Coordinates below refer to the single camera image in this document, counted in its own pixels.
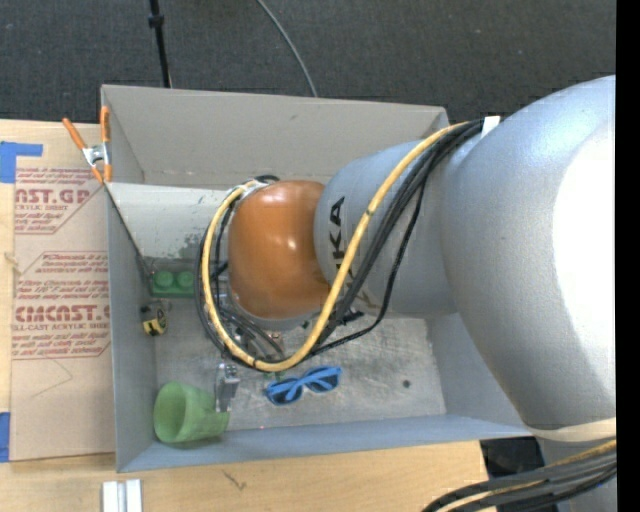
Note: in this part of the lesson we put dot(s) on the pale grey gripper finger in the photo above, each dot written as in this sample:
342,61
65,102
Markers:
230,386
219,385

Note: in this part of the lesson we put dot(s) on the green cup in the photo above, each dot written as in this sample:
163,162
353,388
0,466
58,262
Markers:
187,412

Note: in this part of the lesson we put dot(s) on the blue sunglasses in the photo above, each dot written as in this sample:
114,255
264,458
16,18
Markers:
301,385

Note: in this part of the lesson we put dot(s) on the yellow and black tape measure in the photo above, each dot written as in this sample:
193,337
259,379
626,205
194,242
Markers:
155,320

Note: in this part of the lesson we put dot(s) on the grey metal bin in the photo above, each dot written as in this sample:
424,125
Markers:
350,400

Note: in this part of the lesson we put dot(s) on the green toy brick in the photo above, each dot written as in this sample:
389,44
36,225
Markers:
172,282

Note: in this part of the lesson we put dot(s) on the brown cardboard board red print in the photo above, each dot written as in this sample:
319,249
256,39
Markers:
60,390

